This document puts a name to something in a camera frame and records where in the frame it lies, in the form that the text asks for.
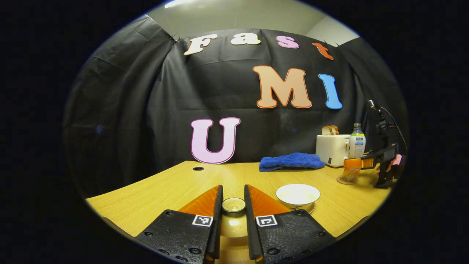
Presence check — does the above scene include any blue towel cloth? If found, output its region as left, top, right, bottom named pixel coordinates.
left=259, top=153, right=326, bottom=172

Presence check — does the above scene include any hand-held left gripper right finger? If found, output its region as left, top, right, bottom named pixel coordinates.
left=244, top=184, right=336, bottom=264

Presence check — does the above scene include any cream ceramic saucer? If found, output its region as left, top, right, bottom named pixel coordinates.
left=289, top=203, right=316, bottom=214

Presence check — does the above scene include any clear labelled water bottle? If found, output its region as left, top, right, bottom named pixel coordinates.
left=343, top=123, right=366, bottom=184

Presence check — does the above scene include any round wooden coaster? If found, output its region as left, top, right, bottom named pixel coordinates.
left=336, top=175, right=361, bottom=185

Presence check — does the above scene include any white toaster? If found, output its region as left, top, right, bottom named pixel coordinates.
left=316, top=134, right=350, bottom=168

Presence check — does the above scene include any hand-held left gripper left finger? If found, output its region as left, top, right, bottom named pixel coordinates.
left=134, top=184, right=224, bottom=264

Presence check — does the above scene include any cream ceramic teacup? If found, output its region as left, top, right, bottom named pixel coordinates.
left=276, top=183, right=321, bottom=211

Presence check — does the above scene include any black backdrop cloth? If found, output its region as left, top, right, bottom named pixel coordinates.
left=62, top=15, right=409, bottom=198

